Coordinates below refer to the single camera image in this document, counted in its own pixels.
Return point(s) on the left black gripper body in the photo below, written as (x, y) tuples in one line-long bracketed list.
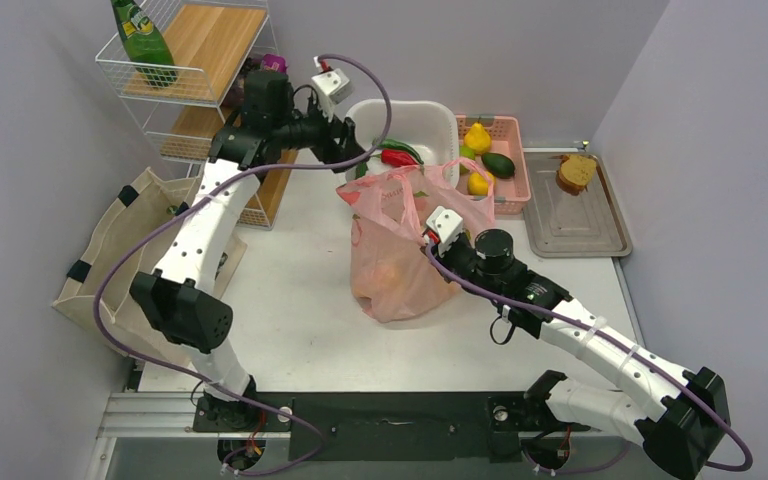
[(320, 139)]

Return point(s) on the pink plastic grocery bag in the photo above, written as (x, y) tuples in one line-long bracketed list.
[(390, 276)]

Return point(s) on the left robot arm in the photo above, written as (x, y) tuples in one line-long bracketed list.
[(177, 295)]

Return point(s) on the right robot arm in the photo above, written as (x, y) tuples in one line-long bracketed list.
[(678, 416)]

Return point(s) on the long green chili pepper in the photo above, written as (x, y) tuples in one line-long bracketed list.
[(394, 144)]

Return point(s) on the red chili pepper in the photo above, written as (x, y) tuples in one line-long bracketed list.
[(397, 158)]

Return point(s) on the white plastic tub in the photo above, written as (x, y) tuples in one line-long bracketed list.
[(430, 128)]

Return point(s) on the purple snack packet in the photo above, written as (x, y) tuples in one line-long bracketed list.
[(235, 94)]

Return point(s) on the green lime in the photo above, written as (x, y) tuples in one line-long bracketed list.
[(467, 152)]

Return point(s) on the yellow pear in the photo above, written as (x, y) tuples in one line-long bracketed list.
[(478, 139)]

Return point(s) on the yellow lemon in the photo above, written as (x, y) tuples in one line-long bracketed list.
[(478, 185)]

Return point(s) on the dark green avocado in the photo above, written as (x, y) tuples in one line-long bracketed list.
[(499, 165)]

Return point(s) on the pink plastic basket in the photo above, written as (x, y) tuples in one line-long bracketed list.
[(494, 142)]

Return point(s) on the green glass bottle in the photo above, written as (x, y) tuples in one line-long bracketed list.
[(144, 44)]

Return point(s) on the metal tray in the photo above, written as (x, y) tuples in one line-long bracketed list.
[(561, 223)]

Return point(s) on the slice of bread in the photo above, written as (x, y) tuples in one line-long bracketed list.
[(575, 172)]

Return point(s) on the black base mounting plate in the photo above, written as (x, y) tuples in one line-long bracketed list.
[(390, 426)]

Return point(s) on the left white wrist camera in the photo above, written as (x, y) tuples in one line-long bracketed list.
[(332, 86)]

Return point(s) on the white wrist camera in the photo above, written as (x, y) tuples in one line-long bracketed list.
[(443, 228), (332, 86)]

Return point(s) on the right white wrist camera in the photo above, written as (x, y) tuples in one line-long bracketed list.
[(443, 228)]

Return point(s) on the white wire wooden shelf rack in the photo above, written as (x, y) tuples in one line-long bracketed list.
[(209, 41)]

